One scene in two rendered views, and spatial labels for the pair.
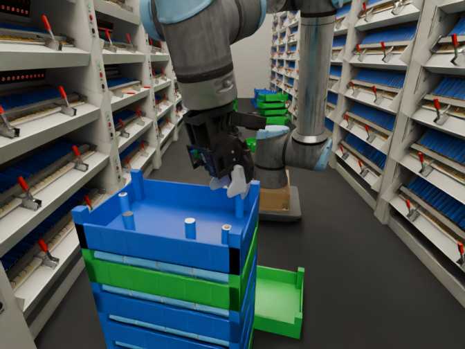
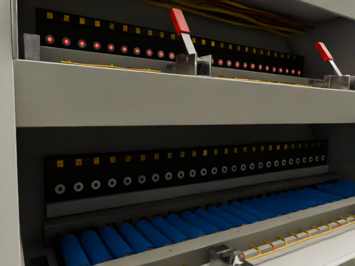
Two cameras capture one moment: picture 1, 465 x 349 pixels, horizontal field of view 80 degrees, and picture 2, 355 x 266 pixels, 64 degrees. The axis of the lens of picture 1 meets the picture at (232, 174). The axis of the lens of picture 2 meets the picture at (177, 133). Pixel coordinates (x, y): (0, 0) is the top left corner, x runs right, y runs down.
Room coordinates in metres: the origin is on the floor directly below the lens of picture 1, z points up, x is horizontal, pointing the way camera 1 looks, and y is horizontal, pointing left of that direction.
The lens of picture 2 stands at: (1.18, 0.32, 0.63)
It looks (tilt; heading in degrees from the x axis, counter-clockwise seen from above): 13 degrees up; 58
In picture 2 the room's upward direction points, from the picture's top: 10 degrees counter-clockwise
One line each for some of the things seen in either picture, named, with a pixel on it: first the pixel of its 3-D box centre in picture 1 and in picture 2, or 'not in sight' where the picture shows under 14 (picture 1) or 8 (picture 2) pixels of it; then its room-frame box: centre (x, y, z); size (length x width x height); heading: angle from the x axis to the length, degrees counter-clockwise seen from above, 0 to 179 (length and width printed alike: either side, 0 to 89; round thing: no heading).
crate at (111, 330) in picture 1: (185, 301); not in sight; (0.48, 0.11, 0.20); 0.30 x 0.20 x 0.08; 76
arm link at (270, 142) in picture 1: (272, 145); not in sight; (1.25, -0.19, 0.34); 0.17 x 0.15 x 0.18; 61
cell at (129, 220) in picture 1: (130, 229); not in sight; (0.42, 0.18, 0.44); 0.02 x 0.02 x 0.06
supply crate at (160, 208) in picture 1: (176, 212); not in sight; (0.48, 0.11, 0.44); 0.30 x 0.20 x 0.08; 76
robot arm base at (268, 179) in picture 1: (268, 171); not in sight; (1.26, -0.18, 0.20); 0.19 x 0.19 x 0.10
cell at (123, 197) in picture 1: (124, 207); not in sight; (0.50, 0.22, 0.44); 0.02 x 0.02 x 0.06
